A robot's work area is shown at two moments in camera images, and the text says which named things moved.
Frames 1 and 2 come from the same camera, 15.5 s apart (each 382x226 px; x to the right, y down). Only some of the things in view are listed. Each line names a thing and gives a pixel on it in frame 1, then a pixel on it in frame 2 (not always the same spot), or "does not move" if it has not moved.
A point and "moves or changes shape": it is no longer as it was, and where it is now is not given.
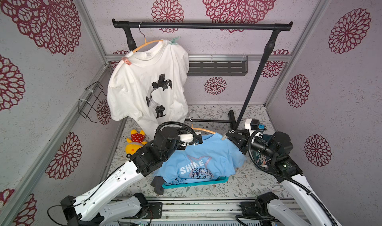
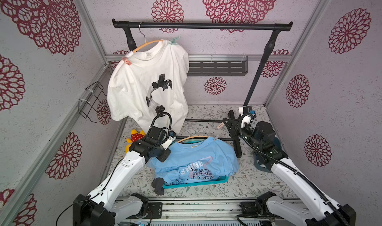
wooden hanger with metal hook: [146, 44] does not move
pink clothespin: [126, 61] does not move
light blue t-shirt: [216, 158] does not move
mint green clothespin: [173, 41] does not move
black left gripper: [181, 148] to [164, 157]
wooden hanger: [209, 131] moves or changes shape
